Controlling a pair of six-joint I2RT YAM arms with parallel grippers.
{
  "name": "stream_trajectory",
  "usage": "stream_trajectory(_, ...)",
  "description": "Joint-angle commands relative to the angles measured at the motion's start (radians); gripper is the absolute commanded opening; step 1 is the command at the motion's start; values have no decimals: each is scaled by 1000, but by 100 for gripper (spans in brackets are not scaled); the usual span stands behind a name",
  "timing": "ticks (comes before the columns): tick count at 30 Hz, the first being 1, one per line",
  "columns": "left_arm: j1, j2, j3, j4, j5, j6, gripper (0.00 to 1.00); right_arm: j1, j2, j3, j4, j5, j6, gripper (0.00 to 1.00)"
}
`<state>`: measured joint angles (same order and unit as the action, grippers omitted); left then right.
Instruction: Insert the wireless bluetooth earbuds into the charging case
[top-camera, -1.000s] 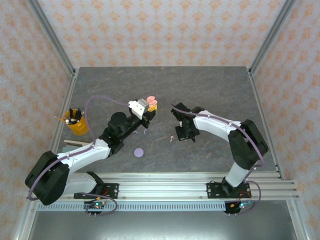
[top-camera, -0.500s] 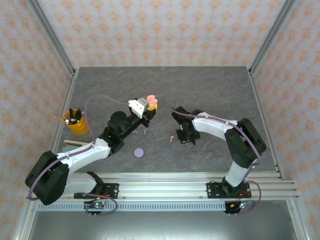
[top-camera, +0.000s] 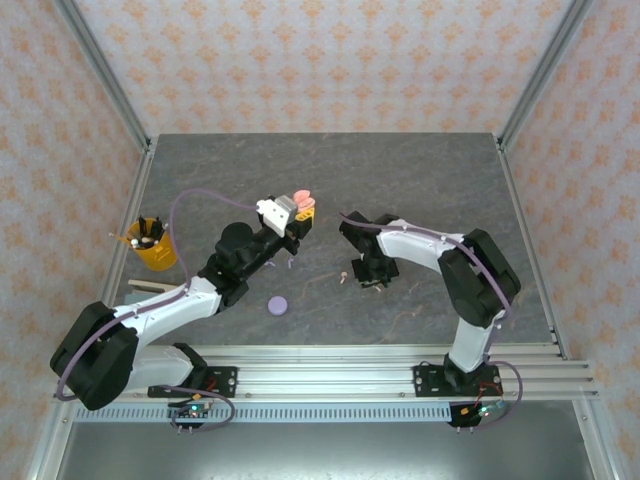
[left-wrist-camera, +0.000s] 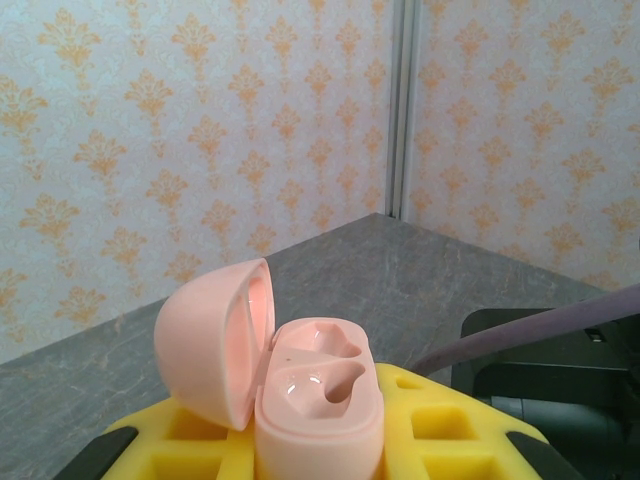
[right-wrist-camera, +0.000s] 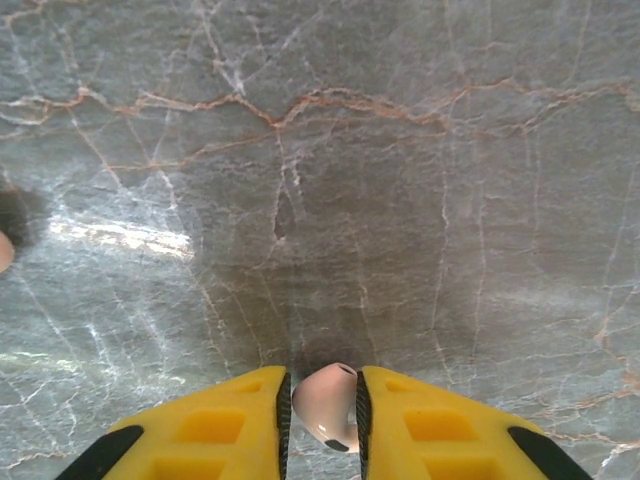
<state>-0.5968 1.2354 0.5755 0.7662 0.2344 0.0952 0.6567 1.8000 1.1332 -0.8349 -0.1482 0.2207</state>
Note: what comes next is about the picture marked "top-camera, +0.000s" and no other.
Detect yellow pen cup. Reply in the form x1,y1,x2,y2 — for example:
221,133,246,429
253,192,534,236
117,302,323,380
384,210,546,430
125,214,180,273

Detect aluminium mounting rails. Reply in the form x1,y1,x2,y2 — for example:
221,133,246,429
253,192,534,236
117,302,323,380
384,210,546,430
53,343,600,402

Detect teal and beige stapler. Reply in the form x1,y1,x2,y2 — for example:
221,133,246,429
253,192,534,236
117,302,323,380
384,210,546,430
124,277,174,306

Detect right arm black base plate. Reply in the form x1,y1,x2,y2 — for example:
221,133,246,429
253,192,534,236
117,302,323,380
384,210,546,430
412,364,502,399

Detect aluminium table side rail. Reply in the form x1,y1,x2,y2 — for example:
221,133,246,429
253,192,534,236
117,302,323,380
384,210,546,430
78,137,159,362
494,137,571,362

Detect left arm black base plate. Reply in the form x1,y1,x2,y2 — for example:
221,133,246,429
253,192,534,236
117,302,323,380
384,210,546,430
147,365,239,399

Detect slotted grey cable duct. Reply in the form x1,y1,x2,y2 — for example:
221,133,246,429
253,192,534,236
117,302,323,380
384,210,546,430
74,403,454,425

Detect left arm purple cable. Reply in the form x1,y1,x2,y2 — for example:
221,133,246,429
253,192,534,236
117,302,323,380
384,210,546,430
53,188,264,434

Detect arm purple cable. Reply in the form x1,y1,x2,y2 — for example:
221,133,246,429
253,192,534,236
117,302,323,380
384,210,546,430
339,212,526,431
53,188,264,434

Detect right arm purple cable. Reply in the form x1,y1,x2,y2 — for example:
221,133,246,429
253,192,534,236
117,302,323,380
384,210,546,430
339,212,526,431

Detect aluminium frame post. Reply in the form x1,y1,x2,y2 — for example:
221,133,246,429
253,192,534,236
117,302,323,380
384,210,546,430
53,0,154,151
497,0,597,151

